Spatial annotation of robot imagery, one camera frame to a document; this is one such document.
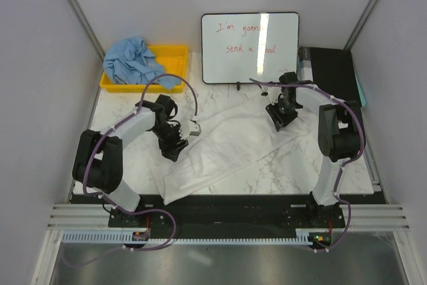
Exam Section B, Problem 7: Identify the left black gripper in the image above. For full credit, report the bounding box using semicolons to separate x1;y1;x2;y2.
149;122;188;163

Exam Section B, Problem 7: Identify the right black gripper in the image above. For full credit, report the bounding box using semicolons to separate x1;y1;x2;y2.
265;97;299;132

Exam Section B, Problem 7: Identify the white long sleeve shirt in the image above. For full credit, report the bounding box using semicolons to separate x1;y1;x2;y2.
161;98;310;204

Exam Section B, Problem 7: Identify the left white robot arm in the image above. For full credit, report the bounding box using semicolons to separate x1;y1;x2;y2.
72;95;188;227

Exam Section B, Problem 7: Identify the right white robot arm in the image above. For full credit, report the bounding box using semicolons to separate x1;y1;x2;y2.
262;73;366;228

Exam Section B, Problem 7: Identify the blue long sleeve shirt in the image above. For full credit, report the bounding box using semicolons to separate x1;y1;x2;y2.
103;36;166;85

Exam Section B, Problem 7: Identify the whiteboard with red writing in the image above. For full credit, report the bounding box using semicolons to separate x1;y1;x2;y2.
201;12;300;85

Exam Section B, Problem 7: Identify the yellow plastic bin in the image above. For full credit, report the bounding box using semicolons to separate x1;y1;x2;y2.
99;45;189;93

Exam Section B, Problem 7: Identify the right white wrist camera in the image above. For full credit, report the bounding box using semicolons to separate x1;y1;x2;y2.
266;87;284;105

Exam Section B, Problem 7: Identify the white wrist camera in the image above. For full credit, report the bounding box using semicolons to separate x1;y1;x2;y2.
179;120;201;139
266;87;284;105

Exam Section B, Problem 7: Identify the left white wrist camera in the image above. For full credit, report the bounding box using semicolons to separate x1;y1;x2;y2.
179;120;201;139

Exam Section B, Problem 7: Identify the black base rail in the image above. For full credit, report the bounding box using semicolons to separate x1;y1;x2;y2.
110;194;346;231

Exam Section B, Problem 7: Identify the white slotted cable duct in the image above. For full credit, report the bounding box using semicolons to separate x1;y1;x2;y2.
61;230;332;246

